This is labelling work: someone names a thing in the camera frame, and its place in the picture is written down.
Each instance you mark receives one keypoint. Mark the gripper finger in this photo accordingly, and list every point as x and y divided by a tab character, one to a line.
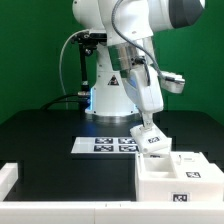
147	119

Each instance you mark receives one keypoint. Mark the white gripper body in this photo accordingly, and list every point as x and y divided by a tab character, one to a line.
144	92

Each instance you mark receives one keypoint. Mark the white door panel with peg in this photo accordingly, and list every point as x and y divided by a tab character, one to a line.
142	136

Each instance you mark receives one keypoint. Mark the white cabinet body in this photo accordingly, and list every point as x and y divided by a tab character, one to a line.
155	181

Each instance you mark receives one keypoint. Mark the white cabinet top block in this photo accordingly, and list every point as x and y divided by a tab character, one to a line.
160	154

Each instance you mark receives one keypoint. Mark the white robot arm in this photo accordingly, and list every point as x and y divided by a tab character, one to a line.
120	32

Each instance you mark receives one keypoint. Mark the white marker base sheet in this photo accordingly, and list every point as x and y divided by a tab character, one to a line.
92	145

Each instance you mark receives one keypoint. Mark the white left fence block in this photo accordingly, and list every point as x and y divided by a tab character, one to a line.
8	177

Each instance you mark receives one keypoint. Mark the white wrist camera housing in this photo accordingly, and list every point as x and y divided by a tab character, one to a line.
172	82

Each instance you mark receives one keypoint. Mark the black camera stand pole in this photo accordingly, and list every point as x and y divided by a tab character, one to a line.
84	77

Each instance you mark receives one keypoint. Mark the black camera on stand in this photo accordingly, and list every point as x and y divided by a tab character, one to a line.
89	37

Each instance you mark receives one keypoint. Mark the white front fence rail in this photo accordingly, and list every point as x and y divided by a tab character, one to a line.
111	213

